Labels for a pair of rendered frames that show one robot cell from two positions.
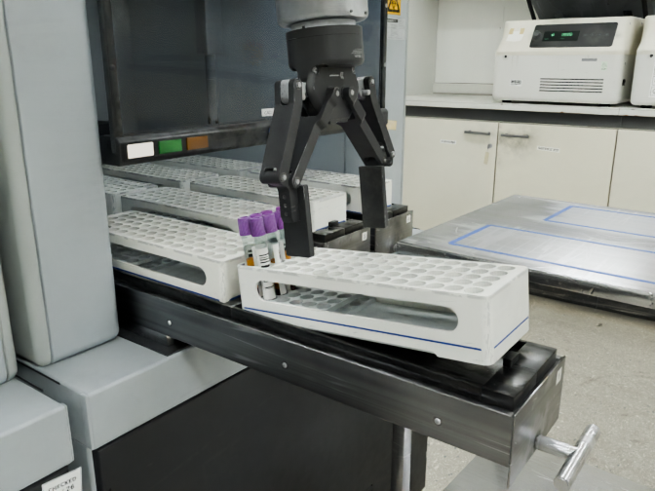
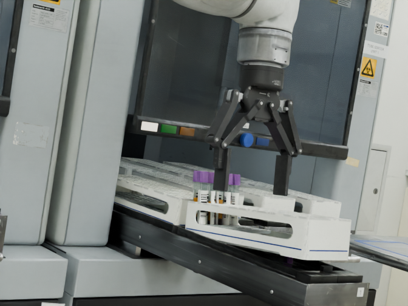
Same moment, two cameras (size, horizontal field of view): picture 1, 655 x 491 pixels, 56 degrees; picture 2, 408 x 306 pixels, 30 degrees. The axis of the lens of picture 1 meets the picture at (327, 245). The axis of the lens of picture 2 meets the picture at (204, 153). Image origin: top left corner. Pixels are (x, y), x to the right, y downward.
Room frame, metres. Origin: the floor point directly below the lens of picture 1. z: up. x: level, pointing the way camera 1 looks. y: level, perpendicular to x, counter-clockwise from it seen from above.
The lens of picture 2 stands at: (-0.63, -0.26, 1.02)
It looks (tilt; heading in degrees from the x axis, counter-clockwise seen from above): 3 degrees down; 15
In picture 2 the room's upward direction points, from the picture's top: 9 degrees clockwise
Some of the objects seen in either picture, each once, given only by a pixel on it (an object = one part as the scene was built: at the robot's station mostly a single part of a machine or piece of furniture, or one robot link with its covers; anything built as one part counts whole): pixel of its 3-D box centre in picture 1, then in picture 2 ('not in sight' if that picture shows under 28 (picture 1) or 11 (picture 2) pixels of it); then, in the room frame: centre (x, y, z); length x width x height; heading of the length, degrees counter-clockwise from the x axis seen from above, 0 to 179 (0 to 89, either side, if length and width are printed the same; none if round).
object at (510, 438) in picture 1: (274, 323); (204, 249); (0.69, 0.06, 0.78); 0.73 x 0.14 x 0.09; 53
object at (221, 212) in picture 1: (202, 220); (183, 195); (0.98, 0.20, 0.83); 0.30 x 0.10 x 0.06; 53
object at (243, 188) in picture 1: (265, 204); (235, 199); (1.11, 0.11, 0.83); 0.30 x 0.10 x 0.06; 53
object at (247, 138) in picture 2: not in sight; (246, 139); (0.95, 0.08, 0.98); 0.03 x 0.01 x 0.03; 143
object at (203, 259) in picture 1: (173, 254); (153, 201); (0.80, 0.21, 0.83); 0.30 x 0.10 x 0.06; 53
